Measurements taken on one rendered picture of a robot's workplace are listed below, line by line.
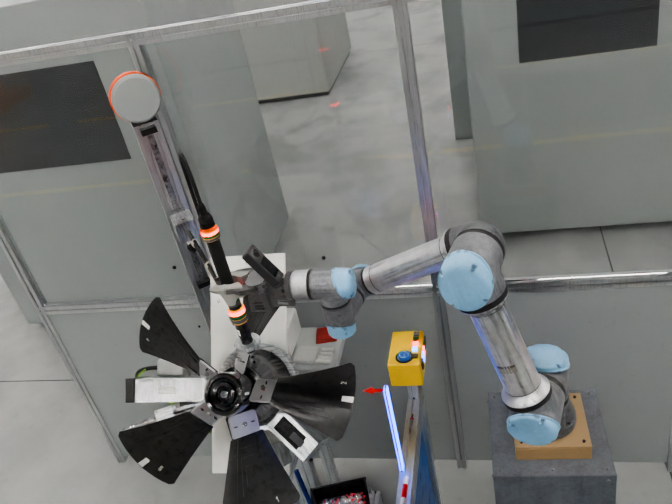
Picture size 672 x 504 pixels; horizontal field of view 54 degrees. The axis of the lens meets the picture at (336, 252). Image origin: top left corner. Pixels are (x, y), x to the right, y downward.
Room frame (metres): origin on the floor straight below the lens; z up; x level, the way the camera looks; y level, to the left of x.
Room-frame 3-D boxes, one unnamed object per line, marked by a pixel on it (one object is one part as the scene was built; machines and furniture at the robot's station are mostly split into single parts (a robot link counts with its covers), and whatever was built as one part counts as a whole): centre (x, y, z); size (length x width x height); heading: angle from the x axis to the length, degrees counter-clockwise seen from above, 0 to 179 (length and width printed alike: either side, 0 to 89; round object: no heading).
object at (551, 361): (1.22, -0.45, 1.21); 0.13 x 0.12 x 0.14; 150
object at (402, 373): (1.60, -0.15, 1.02); 0.16 x 0.10 x 0.11; 163
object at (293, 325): (2.04, 0.30, 0.92); 0.17 x 0.16 x 0.11; 163
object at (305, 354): (1.90, 0.16, 0.87); 0.15 x 0.09 x 0.02; 70
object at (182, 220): (2.02, 0.48, 1.45); 0.10 x 0.07 x 0.08; 18
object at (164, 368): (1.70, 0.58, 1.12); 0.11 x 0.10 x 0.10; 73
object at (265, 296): (1.39, 0.18, 1.53); 0.12 x 0.08 x 0.09; 73
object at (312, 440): (1.44, 0.23, 0.98); 0.20 x 0.16 x 0.20; 163
